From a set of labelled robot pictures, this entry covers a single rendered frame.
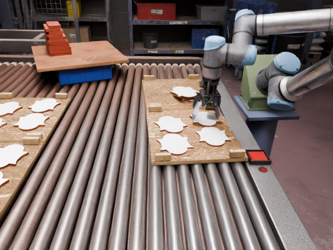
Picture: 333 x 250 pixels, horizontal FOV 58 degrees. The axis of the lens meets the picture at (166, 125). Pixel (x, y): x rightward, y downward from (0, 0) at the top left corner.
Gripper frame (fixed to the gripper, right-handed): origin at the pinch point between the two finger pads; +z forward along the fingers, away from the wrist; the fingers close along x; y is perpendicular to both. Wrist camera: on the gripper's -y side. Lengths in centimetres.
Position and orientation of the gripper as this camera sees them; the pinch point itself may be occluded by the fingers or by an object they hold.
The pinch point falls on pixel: (205, 117)
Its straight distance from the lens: 132.7
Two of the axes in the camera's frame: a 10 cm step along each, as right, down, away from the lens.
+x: 9.9, -0.3, 1.0
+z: -0.3, 8.6, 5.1
